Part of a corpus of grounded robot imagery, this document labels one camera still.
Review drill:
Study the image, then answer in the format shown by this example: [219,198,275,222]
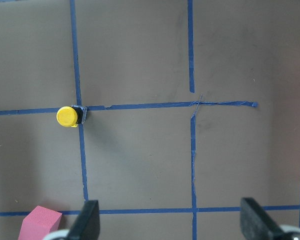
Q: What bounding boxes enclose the pink cube centre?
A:
[18,205,62,240]

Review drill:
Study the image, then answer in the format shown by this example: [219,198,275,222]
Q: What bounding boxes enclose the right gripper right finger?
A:
[240,197,300,240]

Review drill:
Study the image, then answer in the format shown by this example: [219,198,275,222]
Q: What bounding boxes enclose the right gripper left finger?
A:
[43,199,101,240]

